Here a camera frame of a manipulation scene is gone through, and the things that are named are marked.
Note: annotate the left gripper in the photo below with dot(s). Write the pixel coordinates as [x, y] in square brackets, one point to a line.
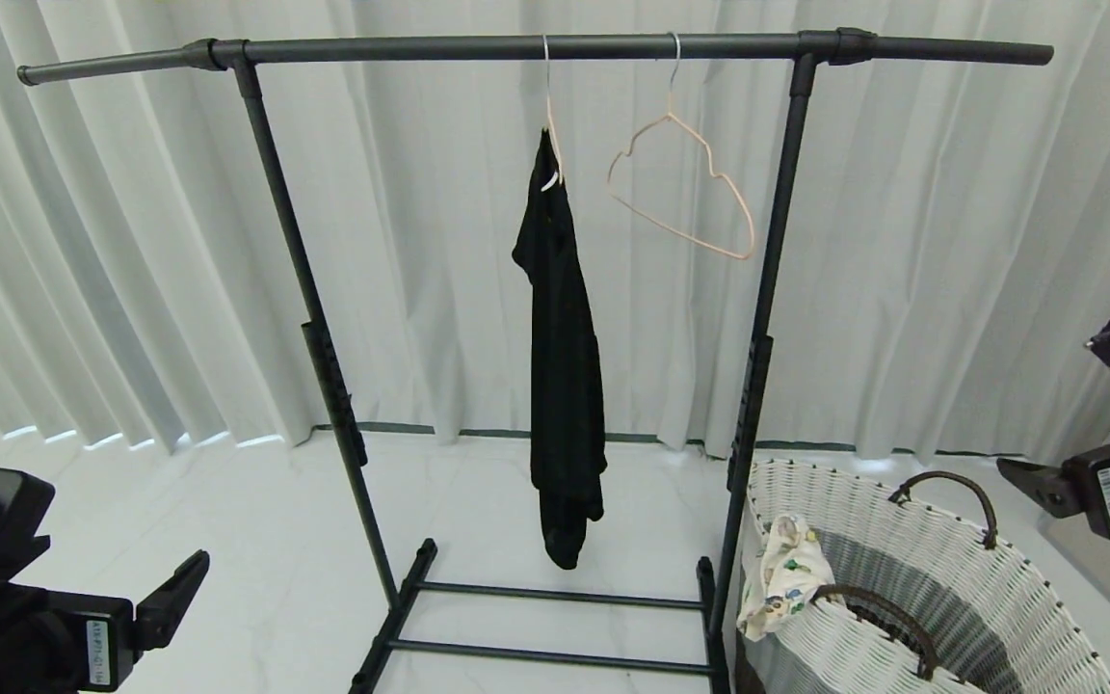
[64, 641]

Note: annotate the cream printed garment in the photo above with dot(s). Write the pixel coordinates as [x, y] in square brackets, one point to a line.
[786, 578]

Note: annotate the black garment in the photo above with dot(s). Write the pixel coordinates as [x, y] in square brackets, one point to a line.
[565, 386]

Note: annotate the pink clothes hanger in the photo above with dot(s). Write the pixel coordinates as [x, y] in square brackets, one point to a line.
[648, 132]
[548, 106]

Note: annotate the white laundry basket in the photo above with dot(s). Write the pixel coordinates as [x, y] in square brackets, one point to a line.
[998, 598]

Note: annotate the black clothes rack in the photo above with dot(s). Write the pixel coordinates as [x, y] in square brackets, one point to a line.
[516, 46]

